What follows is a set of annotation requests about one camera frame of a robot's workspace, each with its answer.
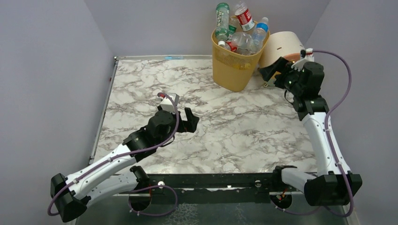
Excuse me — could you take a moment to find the blue label clear bottle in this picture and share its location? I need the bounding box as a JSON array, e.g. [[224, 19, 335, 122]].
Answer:
[[250, 17, 269, 54]]

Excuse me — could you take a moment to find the crushed clear water bottle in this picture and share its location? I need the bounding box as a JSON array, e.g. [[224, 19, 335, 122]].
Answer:
[[230, 32, 253, 52]]

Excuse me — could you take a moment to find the green white label bottle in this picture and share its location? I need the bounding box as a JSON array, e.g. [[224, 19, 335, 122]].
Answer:
[[228, 16, 240, 39]]

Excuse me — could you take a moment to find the red label clear bottle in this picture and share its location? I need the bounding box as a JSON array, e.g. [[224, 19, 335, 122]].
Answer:
[[233, 0, 255, 31]]

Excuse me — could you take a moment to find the green label tall bottle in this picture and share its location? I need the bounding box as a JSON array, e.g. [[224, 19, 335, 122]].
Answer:
[[214, 2, 230, 42]]

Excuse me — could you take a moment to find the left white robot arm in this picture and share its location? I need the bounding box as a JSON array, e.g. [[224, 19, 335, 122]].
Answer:
[[47, 107, 199, 223]]

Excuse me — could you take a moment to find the yellow mesh plastic bin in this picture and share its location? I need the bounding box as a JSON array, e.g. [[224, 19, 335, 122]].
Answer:
[[212, 30, 270, 92]]

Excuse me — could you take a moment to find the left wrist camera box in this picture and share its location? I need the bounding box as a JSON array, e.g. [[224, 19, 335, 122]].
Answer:
[[157, 92, 180, 114]]

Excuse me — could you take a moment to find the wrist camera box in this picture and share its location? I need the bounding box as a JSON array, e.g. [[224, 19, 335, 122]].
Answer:
[[157, 92, 180, 114], [291, 48, 314, 71]]

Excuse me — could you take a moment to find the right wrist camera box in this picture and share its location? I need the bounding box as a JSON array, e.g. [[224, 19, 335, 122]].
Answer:
[[291, 48, 314, 71]]

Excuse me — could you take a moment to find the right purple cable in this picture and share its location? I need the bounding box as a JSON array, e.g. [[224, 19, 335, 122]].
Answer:
[[268, 50, 355, 218]]

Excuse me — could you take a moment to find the purple cable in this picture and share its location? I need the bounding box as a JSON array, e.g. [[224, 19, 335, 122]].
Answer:
[[47, 92, 180, 218], [268, 50, 355, 218]]

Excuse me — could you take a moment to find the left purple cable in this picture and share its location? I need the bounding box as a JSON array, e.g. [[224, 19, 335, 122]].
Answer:
[[47, 92, 180, 218]]

